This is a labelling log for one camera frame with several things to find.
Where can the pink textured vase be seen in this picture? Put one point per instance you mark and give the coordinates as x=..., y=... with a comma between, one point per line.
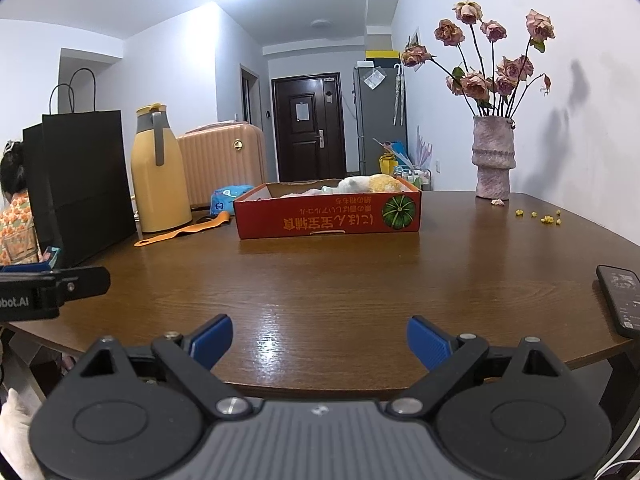
x=492, y=160

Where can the yellow bucket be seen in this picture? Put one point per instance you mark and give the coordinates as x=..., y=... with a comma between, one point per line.
x=389, y=166

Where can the small round ceiling lamp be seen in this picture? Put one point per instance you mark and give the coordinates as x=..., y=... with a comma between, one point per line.
x=320, y=23

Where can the white paper sheet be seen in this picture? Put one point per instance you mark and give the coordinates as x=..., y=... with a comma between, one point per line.
x=301, y=111

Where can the yellow and black box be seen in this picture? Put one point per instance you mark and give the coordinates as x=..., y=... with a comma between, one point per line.
x=382, y=56

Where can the scattered yellow flower bits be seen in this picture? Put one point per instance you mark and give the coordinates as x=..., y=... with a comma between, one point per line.
x=546, y=220

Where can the yellow and white plush toy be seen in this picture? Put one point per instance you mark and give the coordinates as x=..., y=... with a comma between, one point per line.
x=375, y=183

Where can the black flat object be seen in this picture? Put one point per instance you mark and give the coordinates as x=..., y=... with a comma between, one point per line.
x=205, y=219

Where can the dried pink rose bouquet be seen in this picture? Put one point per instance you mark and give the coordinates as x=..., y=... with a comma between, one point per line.
x=487, y=85

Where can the side doorway frame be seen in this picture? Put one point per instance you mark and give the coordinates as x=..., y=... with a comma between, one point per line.
x=250, y=95

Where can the blue wet wipes pack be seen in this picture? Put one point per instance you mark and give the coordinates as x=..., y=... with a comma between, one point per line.
x=227, y=199

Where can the dark brown door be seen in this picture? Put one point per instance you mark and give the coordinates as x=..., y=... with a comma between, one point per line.
x=305, y=150

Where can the black paper bag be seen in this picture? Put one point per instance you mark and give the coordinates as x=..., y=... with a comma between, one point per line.
x=85, y=185

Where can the yellow thermos jug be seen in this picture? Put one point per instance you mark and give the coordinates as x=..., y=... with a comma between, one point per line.
x=160, y=195

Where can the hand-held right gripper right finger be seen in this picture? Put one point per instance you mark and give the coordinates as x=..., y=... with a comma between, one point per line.
x=430, y=342

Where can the purple flower wrap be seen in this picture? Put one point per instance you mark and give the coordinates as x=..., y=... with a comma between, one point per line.
x=423, y=150

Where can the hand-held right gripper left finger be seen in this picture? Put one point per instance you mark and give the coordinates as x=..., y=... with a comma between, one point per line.
x=212, y=337

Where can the small wall picture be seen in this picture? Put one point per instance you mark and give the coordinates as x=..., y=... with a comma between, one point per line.
x=413, y=39

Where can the white fuzzy cloth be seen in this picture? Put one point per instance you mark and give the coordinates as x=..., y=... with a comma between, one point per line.
x=15, y=435

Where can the black smartphone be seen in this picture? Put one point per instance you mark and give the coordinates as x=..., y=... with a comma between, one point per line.
x=622, y=300

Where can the small rack with bottles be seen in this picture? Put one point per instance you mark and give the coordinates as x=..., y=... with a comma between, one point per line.
x=412, y=179

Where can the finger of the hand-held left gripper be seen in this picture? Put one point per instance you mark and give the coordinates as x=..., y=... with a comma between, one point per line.
x=25, y=267
x=85, y=280

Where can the clear plastic pouch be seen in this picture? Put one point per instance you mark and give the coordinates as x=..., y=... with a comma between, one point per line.
x=375, y=80

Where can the grey refrigerator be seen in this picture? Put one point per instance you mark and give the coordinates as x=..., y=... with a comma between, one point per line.
x=372, y=125

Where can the pink ribbed suitcase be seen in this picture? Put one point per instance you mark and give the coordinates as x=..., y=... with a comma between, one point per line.
x=220, y=165

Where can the folded white umbrella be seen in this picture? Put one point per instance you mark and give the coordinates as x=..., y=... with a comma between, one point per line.
x=396, y=100
x=401, y=95

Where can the small colourful packet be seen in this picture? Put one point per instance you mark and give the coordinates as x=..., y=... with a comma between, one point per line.
x=51, y=256

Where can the red cardboard box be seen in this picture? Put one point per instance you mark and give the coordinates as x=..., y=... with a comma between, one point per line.
x=325, y=217

